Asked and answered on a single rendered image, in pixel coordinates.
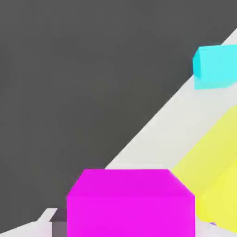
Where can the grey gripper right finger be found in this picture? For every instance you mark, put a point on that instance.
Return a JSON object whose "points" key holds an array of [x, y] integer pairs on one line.
{"points": [[207, 229]]}

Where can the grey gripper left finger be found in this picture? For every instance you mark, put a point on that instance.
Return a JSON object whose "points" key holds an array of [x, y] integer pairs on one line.
{"points": [[46, 225]]}

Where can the small magenta cube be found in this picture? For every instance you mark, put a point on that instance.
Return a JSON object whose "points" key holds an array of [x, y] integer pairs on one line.
{"points": [[130, 203]]}

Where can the small cyan cube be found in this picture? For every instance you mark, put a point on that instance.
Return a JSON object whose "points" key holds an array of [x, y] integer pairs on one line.
{"points": [[215, 66]]}

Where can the large yellow box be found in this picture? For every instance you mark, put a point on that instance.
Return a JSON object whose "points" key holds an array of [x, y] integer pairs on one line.
{"points": [[213, 175]]}

